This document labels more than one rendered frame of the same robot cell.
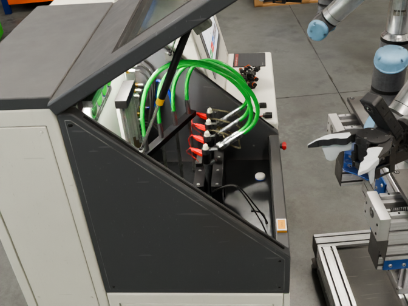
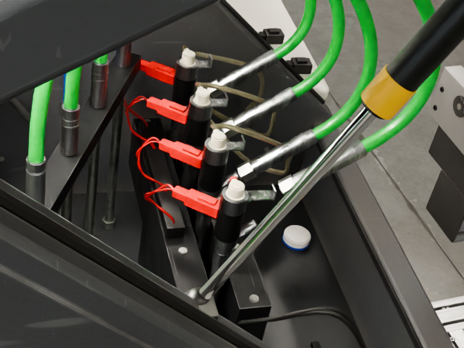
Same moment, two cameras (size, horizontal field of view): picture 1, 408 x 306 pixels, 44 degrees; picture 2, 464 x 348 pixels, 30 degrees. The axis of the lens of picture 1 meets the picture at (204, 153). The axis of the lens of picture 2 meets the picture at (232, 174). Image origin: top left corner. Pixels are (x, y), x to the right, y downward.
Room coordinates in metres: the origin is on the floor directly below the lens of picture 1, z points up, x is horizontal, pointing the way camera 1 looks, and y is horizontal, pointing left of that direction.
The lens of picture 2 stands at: (0.81, 0.32, 1.68)
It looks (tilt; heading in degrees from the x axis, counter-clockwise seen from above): 40 degrees down; 332
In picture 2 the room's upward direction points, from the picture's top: 12 degrees clockwise
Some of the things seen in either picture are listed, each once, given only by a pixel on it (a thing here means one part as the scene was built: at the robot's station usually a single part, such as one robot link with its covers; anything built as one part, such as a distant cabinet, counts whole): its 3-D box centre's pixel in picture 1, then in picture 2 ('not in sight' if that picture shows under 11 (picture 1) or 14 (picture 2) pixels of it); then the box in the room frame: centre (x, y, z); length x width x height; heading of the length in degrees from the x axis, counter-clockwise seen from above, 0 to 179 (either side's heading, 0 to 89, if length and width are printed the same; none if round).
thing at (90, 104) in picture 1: (110, 61); not in sight; (1.43, 0.26, 1.43); 0.54 x 0.03 x 0.02; 173
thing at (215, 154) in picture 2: (212, 159); (213, 213); (1.47, -0.03, 1.00); 0.05 x 0.03 x 0.21; 83
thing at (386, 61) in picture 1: (390, 67); not in sight; (1.66, -0.71, 1.20); 0.13 x 0.12 x 0.14; 154
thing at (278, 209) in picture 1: (277, 200); (385, 320); (1.37, -0.24, 0.87); 0.62 x 0.04 x 0.16; 173
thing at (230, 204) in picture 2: (210, 173); (229, 263); (1.40, -0.02, 1.00); 0.05 x 0.03 x 0.21; 83
